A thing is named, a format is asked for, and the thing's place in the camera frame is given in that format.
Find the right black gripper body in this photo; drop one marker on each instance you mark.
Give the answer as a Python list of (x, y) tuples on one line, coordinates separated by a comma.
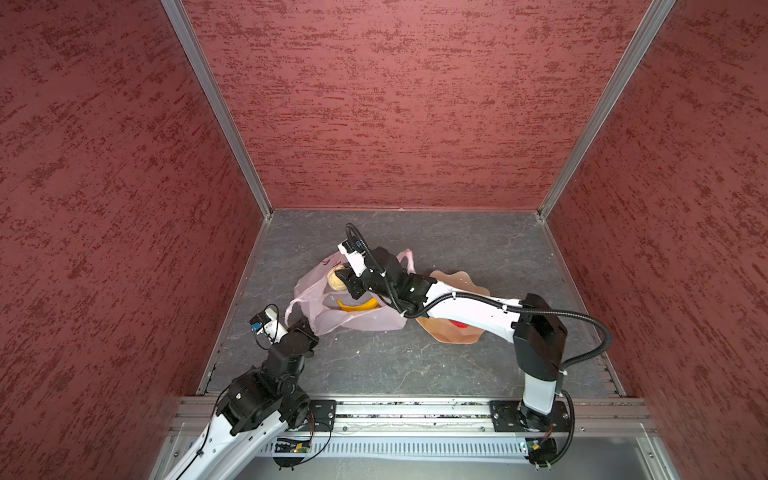
[(366, 283)]

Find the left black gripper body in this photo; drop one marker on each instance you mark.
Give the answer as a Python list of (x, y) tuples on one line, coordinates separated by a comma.
[(314, 340)]

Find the yellow fake banana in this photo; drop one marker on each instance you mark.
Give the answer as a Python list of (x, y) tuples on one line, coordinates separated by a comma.
[(368, 305)]

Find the cream fake pear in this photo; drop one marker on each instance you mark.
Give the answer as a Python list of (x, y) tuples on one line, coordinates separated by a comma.
[(333, 281)]

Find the pink plastic shopping bag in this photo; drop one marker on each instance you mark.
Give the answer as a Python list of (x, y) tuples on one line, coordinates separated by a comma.
[(316, 301)]

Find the peach scalloped plate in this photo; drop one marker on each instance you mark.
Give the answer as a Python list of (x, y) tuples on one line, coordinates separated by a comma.
[(441, 329)]

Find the red fake apple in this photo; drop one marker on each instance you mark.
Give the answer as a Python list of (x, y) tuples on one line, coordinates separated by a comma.
[(459, 324)]

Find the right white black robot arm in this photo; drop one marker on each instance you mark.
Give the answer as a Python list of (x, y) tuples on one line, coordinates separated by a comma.
[(536, 333)]

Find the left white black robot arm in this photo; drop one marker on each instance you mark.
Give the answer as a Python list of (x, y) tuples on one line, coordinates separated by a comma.
[(253, 410)]

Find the left small circuit board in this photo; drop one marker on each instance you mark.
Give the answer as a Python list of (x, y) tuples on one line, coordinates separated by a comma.
[(293, 446)]

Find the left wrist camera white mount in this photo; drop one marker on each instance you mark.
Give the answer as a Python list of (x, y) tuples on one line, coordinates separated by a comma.
[(267, 323)]

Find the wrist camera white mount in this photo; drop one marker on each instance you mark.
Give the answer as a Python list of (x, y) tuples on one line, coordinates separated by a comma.
[(354, 258), (267, 323)]

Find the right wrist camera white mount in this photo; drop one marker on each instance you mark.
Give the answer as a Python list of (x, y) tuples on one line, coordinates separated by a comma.
[(354, 258)]

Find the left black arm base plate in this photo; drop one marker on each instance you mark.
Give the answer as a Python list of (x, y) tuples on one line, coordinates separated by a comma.
[(321, 416)]

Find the aluminium front rail frame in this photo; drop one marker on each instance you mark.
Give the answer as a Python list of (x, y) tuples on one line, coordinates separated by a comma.
[(470, 416)]

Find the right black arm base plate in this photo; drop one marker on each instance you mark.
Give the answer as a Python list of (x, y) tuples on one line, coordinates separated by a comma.
[(512, 416)]

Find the white slotted cable duct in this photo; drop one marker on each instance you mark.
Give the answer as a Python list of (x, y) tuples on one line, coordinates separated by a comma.
[(482, 449)]

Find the left aluminium corner post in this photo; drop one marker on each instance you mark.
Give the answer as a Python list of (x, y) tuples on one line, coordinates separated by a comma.
[(187, 37)]

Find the aluminium corner post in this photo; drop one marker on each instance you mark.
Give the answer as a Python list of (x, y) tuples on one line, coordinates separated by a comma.
[(187, 37), (646, 31)]

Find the right aluminium corner post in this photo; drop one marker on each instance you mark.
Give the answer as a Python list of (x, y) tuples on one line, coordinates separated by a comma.
[(646, 31)]

